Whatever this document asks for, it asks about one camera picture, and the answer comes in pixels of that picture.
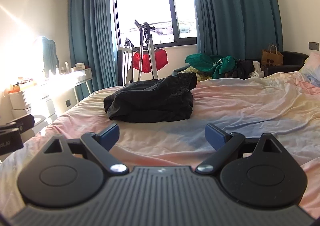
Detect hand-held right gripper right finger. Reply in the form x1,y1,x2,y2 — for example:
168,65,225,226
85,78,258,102
195,123,278,174

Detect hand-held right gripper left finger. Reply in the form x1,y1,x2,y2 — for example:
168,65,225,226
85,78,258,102
44,123,129,174

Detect black pants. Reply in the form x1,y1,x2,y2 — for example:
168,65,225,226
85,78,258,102
104,72,197,123

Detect dark clothes pile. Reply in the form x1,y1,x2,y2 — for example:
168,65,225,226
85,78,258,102
236,59,255,80

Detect white storage box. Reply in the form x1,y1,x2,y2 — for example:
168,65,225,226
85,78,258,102
9,91,32,110

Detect pastel bed sheet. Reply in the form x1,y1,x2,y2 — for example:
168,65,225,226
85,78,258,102
0,71,320,219

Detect yellow knit cloth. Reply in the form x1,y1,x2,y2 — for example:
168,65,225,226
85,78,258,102
186,66,213,82

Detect white tissue box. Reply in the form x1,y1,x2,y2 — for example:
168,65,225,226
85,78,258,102
71,63,86,73

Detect white desk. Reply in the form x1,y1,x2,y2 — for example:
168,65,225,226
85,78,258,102
32,67,92,107

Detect green garment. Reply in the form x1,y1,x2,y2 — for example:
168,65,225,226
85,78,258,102
185,53,239,79

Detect white garment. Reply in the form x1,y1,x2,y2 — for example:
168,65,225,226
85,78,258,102
252,61,265,78

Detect red garment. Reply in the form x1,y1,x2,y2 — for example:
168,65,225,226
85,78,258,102
132,48,168,74

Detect dark teal hanging cloth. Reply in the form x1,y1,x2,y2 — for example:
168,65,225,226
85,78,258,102
42,36,60,75

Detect silver garment steamer stand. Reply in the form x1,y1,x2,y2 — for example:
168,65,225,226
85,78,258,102
134,19,160,82

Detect brown paper bag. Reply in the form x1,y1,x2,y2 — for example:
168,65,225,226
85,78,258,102
261,43,284,67

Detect teal curtain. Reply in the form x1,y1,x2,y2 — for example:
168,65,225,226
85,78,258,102
188,0,284,72
68,0,118,103

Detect black leather sofa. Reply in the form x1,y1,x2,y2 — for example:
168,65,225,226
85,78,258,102
172,51,310,78

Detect pastel pillow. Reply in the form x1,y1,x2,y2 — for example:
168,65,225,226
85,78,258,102
299,53,320,84

